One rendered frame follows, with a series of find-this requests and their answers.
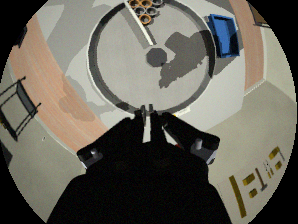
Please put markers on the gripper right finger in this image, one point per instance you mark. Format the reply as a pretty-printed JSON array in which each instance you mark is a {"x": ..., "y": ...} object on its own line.
[{"x": 189, "y": 138}]

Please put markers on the blue square tray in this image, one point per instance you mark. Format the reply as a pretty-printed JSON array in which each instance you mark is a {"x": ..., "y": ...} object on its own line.
[{"x": 224, "y": 35}]

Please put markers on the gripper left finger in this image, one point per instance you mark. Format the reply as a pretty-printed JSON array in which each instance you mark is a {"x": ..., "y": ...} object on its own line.
[{"x": 122, "y": 153}]

